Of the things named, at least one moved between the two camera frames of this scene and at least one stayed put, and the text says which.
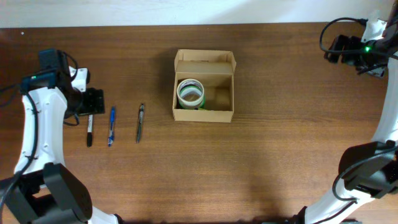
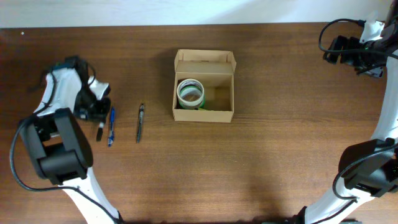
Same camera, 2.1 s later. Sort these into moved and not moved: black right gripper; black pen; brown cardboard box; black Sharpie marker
Moved: black Sharpie marker
Not moved: black right gripper; black pen; brown cardboard box
